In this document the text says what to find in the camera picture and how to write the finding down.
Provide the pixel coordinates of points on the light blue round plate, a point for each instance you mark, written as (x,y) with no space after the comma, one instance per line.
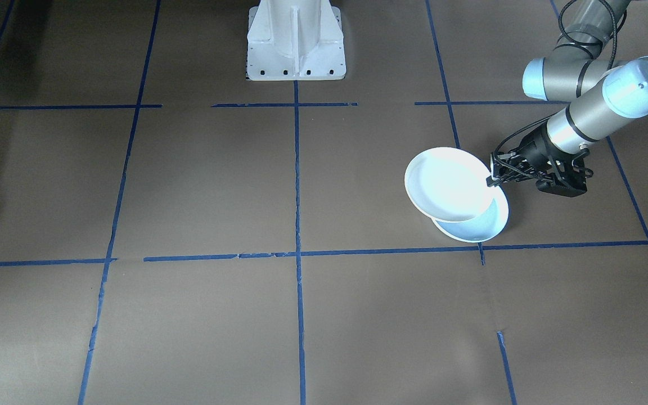
(471,241)
(484,222)

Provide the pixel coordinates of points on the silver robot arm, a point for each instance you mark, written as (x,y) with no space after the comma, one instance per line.
(583,121)

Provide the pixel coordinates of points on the white pedestal column with base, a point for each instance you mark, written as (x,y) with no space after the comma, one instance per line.
(296,39)

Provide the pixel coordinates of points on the white round plate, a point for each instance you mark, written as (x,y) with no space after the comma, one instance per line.
(448,183)

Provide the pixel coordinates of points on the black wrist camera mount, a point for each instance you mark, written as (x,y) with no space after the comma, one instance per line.
(563,183)

